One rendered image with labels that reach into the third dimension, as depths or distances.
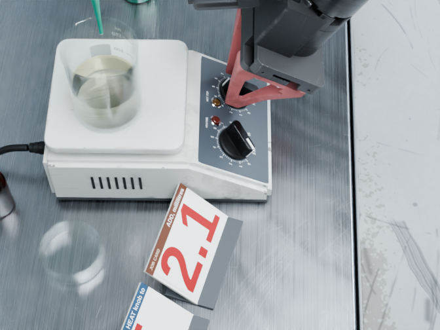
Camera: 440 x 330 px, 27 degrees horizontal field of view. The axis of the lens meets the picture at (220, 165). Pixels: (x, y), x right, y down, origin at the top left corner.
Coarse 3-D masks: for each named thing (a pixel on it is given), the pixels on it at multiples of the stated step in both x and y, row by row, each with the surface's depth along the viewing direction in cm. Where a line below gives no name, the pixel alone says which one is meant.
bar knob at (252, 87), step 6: (228, 78) 83; (222, 84) 84; (228, 84) 83; (246, 84) 84; (252, 84) 84; (222, 90) 84; (240, 90) 84; (246, 90) 84; (252, 90) 84; (222, 96) 84; (240, 108) 85
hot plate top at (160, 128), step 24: (144, 48) 83; (168, 48) 83; (144, 72) 82; (168, 72) 82; (144, 96) 80; (168, 96) 80; (48, 120) 79; (72, 120) 79; (144, 120) 79; (168, 120) 79; (48, 144) 78; (72, 144) 77; (96, 144) 77; (120, 144) 77; (144, 144) 77; (168, 144) 77
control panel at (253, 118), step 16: (208, 64) 85; (224, 64) 86; (208, 80) 84; (256, 80) 88; (208, 96) 83; (208, 112) 82; (224, 112) 83; (240, 112) 84; (256, 112) 86; (208, 128) 82; (224, 128) 82; (256, 128) 85; (208, 144) 81; (256, 144) 84; (208, 160) 80; (224, 160) 81; (240, 160) 82; (256, 160) 83; (256, 176) 82
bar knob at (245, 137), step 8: (232, 128) 81; (240, 128) 81; (224, 136) 82; (232, 136) 81; (240, 136) 81; (248, 136) 81; (224, 144) 81; (232, 144) 82; (240, 144) 81; (248, 144) 81; (224, 152) 81; (232, 152) 81; (240, 152) 81; (248, 152) 81
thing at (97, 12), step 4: (92, 0) 67; (96, 0) 67; (92, 4) 68; (96, 4) 68; (96, 8) 68; (96, 12) 69; (100, 12) 69; (96, 16) 69; (100, 16) 69; (96, 20) 70; (100, 20) 69; (100, 24) 70; (100, 28) 70; (100, 32) 71
